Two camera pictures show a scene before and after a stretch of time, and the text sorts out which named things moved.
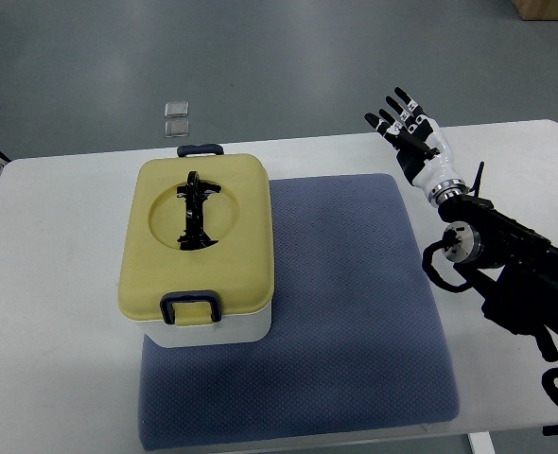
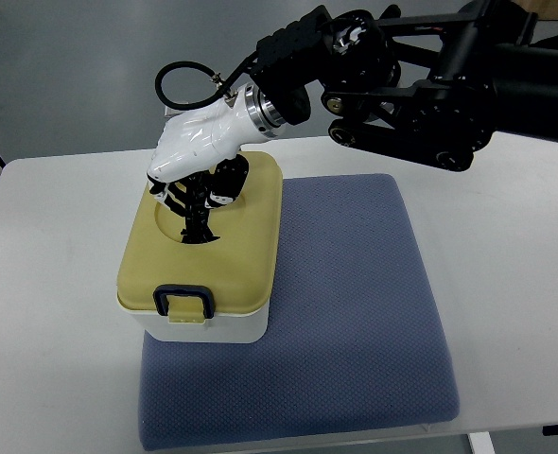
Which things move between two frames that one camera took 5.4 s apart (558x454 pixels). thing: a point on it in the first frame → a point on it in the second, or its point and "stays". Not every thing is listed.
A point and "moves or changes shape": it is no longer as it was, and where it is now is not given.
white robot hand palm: x=435 y=170 → x=198 y=138
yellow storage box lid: x=239 y=268 moves or changes shape
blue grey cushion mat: x=356 y=341 stays
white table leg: x=481 y=443 stays
